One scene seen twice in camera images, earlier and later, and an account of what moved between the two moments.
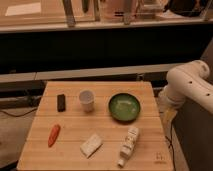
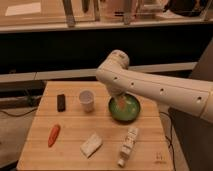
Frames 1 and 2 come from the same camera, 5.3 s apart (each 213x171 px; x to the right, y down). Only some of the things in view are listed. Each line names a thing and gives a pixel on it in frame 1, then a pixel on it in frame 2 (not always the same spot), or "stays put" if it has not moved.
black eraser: (61, 102) stays put
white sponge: (91, 146) stays put
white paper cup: (87, 100) stays put
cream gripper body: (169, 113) -> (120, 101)
